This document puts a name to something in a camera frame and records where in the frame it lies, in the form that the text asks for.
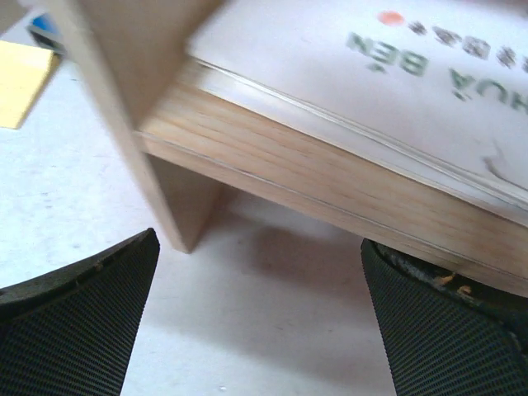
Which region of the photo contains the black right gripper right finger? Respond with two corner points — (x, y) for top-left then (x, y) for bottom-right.
(361, 239), (527, 395)

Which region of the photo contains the yellow sticky note pad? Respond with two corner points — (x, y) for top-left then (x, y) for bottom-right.
(1, 40), (59, 129)

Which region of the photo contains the light wooden bookshelf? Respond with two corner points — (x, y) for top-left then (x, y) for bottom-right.
(47, 1), (527, 296)

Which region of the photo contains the white spiral notebook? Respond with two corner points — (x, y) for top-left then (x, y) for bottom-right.
(186, 1), (527, 224)

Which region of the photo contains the small blue sharpener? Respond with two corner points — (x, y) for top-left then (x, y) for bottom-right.
(26, 13), (66, 57)

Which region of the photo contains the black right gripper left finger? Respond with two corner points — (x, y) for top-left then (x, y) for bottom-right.
(1, 229), (160, 395)

